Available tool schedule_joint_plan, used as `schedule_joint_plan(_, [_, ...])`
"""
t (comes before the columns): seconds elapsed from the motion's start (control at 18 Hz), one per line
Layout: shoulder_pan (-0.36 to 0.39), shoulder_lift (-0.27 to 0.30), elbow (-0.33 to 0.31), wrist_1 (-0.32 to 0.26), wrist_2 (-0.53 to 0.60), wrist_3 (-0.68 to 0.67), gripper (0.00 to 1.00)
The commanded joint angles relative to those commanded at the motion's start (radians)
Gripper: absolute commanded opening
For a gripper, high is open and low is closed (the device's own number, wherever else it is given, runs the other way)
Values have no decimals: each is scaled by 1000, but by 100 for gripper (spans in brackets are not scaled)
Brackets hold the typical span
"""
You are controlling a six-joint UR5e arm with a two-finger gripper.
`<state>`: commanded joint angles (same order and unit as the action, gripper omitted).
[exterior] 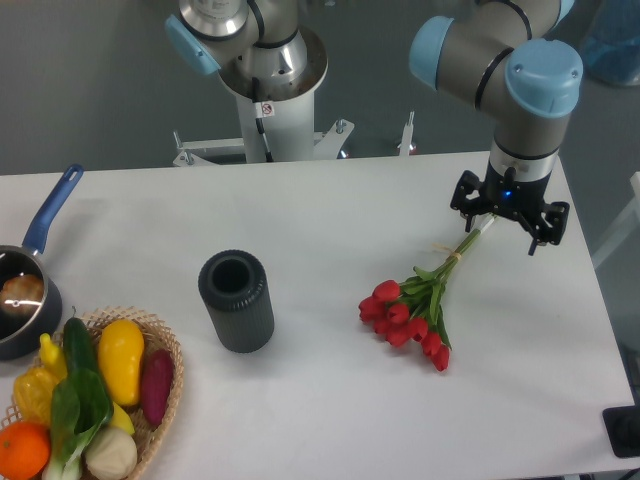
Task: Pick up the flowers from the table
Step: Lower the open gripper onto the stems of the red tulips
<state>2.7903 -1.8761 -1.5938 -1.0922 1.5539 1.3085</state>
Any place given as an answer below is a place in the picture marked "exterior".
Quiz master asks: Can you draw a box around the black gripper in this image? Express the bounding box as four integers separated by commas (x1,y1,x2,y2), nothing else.
450,164,570,256

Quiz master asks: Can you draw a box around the red tulip bouquet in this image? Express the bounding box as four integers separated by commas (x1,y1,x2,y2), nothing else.
358,214,496,372

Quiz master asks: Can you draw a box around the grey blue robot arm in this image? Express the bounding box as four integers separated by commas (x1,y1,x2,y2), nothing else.
165,1,583,246

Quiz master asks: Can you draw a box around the blue translucent container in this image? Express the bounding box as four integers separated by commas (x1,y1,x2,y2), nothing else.
580,0,639,87

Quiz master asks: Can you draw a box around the black device at edge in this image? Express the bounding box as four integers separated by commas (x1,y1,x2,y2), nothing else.
602,405,639,458

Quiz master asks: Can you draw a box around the dark grey ribbed vase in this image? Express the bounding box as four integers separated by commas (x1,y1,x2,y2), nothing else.
198,250,275,353

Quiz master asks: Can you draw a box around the woven wicker basket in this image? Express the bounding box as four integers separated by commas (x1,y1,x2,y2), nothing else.
0,306,185,480

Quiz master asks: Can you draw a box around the purple sweet potato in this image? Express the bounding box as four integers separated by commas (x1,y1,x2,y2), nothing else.
140,349,174,427

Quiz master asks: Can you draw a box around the yellow squash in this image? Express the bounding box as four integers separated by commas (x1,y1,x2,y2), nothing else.
98,319,145,407

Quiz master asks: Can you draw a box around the yellow banana piece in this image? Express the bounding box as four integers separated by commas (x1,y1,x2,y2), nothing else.
108,402,135,436

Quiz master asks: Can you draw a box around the dark green cucumber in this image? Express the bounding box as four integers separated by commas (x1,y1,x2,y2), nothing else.
63,317,99,374

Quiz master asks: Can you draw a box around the beige garlic bulb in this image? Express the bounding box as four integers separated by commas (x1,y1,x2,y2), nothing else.
85,427,137,480

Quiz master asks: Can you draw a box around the green bok choy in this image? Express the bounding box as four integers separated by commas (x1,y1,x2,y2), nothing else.
42,368,113,479

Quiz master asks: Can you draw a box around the small yellow pepper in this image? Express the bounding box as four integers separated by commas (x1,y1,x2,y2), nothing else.
39,333,67,380

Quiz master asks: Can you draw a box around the brown bun in pan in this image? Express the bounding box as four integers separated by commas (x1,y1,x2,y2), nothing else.
1,274,44,317

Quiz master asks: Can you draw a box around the yellow bell pepper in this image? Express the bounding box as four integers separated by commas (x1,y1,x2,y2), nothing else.
13,367,59,427

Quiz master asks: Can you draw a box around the orange fruit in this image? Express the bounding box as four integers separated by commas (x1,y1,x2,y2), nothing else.
1,421,51,479

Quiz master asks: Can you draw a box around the white frame at right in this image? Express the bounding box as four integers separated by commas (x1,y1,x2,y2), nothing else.
592,172,639,269

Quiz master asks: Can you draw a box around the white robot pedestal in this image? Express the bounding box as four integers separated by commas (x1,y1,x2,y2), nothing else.
173,90,355,167

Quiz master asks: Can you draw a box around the black cable on pedestal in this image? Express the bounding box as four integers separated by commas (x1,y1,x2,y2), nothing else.
251,77,275,163

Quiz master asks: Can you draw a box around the blue handled saucepan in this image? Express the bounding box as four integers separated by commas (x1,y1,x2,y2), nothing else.
1,164,84,361

